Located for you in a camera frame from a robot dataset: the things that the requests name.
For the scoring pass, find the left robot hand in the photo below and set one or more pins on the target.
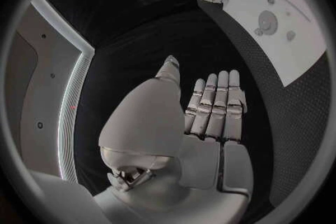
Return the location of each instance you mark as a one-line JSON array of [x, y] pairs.
[[147, 119]]

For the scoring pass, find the white task board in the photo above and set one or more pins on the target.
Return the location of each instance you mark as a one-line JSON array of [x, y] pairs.
[[288, 53]]

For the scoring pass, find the small grey peg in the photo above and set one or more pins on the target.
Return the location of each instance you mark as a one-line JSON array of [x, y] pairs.
[[271, 0], [290, 35], [258, 31]]

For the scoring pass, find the grey gear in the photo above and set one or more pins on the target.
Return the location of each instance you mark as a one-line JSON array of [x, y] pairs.
[[267, 22]]

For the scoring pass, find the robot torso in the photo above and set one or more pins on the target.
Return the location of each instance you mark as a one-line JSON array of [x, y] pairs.
[[44, 85]]

